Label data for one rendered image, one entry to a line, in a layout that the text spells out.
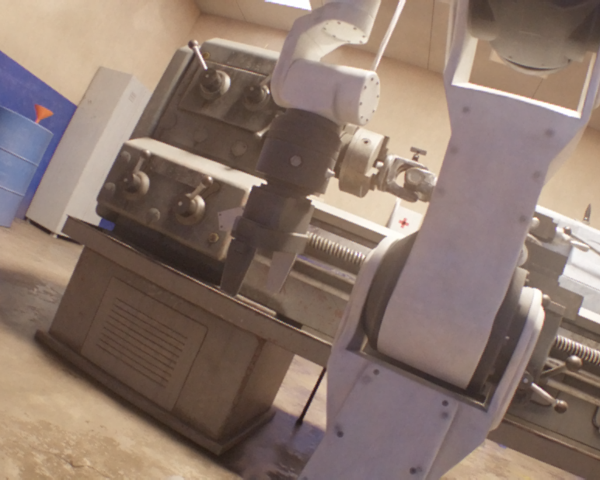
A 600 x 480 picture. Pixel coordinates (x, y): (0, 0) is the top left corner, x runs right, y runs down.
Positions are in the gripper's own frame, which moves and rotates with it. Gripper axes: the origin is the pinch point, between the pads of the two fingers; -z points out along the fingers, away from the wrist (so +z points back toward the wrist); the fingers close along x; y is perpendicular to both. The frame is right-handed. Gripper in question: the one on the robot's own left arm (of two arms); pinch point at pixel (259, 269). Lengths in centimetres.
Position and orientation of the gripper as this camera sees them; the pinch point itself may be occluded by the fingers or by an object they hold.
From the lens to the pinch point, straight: 55.7
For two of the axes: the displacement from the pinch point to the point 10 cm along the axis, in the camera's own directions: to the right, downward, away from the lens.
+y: -8.4, -3.3, 4.4
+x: 4.4, 0.7, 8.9
